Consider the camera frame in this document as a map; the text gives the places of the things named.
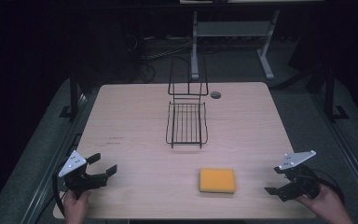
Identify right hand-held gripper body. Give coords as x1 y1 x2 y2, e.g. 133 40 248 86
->
277 150 321 203

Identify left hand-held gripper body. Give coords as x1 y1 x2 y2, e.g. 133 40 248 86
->
58 150 109 199

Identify yellow sponge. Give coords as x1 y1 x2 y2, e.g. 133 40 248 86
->
198 168 237 195

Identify black wire rack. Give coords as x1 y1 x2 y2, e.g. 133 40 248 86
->
165 57 210 150

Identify person's left hand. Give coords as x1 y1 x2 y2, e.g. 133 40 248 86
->
62 189 92 224

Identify person's right hand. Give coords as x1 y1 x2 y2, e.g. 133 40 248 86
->
294 182 354 224

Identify grey metal stand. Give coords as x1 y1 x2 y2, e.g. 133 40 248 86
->
190 8 282 81

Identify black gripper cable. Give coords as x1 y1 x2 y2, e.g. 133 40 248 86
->
309 168 346 205
51 172 69 218

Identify aluminium rail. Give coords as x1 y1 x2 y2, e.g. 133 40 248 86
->
310 92 358 207
19 92 90 224

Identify black frame post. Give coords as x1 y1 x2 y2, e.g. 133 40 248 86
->
322 64 351 123
58 73 82 121

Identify bundle of floor cables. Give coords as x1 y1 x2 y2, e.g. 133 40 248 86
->
123 33 194 85

